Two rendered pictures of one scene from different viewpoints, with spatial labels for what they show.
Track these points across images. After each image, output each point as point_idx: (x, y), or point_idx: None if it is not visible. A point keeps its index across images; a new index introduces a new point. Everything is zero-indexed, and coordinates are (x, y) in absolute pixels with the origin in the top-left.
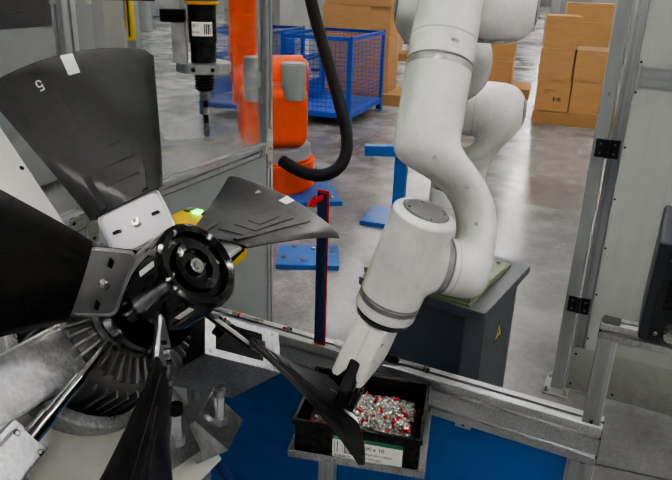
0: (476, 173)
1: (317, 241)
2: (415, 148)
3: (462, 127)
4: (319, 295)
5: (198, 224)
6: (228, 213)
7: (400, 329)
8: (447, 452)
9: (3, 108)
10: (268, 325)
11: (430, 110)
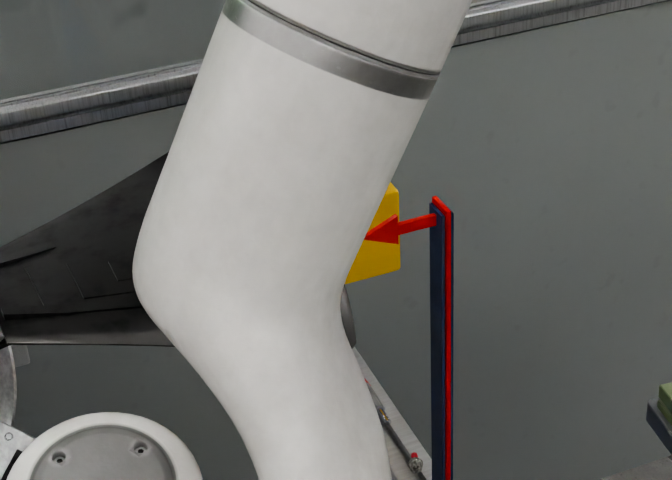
0: (274, 434)
1: (431, 315)
2: (137, 292)
3: (312, 264)
4: (436, 434)
5: (21, 238)
6: (104, 226)
7: None
8: None
9: None
10: (396, 434)
11: (178, 194)
